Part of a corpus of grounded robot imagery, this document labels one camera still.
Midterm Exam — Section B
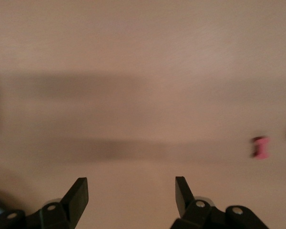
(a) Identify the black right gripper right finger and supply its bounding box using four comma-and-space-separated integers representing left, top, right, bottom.
171, 176, 269, 229

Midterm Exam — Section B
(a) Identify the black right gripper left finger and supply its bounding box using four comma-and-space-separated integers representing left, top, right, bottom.
0, 177, 89, 229

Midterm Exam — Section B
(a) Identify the dark red foam letter I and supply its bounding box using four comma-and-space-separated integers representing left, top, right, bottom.
250, 135, 270, 159

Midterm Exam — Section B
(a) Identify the brown table cover sheet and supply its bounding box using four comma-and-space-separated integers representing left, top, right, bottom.
0, 0, 286, 229

